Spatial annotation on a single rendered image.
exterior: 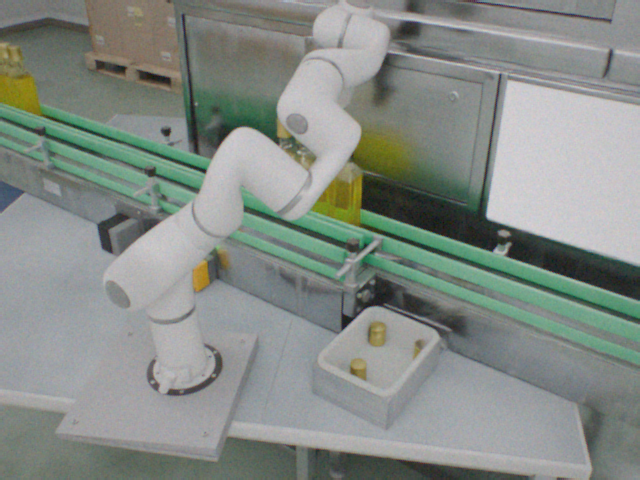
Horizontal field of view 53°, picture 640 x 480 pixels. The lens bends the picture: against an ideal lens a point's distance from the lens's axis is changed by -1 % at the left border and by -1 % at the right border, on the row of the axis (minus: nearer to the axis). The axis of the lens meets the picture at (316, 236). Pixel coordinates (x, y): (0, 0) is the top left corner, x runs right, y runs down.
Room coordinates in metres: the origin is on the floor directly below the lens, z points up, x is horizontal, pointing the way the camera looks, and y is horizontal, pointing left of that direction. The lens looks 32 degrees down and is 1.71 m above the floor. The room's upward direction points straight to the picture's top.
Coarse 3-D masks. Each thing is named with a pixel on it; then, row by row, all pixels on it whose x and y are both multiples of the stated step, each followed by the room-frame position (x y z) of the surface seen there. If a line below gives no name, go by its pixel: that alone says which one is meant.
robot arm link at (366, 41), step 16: (352, 16) 1.21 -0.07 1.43; (352, 32) 1.19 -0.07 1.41; (368, 32) 1.19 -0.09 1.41; (384, 32) 1.18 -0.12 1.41; (336, 48) 1.10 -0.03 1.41; (352, 48) 1.19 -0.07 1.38; (368, 48) 1.12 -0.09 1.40; (384, 48) 1.16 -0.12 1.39; (336, 64) 1.06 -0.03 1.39; (352, 64) 1.09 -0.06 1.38; (368, 64) 1.11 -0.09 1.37; (352, 80) 1.10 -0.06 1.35; (368, 80) 1.13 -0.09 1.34
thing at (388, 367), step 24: (384, 312) 1.10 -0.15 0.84; (336, 336) 1.02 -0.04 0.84; (360, 336) 1.07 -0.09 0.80; (408, 336) 1.06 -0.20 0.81; (432, 336) 1.02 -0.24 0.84; (336, 360) 0.99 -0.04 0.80; (384, 360) 1.02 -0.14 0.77; (408, 360) 1.02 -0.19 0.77; (360, 384) 0.88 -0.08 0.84; (384, 384) 0.95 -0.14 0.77
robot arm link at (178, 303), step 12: (192, 276) 0.99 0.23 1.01; (180, 288) 0.97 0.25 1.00; (192, 288) 0.99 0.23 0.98; (156, 300) 0.96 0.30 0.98; (168, 300) 0.95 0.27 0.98; (180, 300) 0.96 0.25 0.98; (192, 300) 0.98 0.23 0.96; (156, 312) 0.95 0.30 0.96; (168, 312) 0.94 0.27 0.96; (180, 312) 0.95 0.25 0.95; (192, 312) 0.97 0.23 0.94; (168, 324) 0.94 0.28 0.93
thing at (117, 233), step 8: (112, 216) 1.52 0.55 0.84; (120, 216) 1.52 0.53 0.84; (128, 216) 1.52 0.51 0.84; (104, 224) 1.48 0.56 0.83; (112, 224) 1.48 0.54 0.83; (120, 224) 1.48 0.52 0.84; (128, 224) 1.48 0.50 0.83; (136, 224) 1.49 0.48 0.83; (104, 232) 1.46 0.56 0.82; (112, 232) 1.44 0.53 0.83; (120, 232) 1.44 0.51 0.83; (128, 232) 1.46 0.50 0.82; (136, 232) 1.49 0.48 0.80; (104, 240) 1.46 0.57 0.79; (112, 240) 1.44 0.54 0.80; (120, 240) 1.44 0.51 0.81; (128, 240) 1.46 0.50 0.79; (136, 240) 1.48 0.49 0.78; (104, 248) 1.47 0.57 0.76; (112, 248) 1.45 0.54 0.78; (120, 248) 1.44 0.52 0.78
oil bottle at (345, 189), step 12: (348, 168) 1.28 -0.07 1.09; (336, 180) 1.28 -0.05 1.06; (348, 180) 1.27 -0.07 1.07; (360, 180) 1.30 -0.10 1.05; (336, 192) 1.28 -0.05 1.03; (348, 192) 1.27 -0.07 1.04; (360, 192) 1.30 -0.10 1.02; (336, 204) 1.28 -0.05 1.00; (348, 204) 1.27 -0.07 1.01; (360, 204) 1.30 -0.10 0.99; (336, 216) 1.28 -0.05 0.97; (348, 216) 1.27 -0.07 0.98
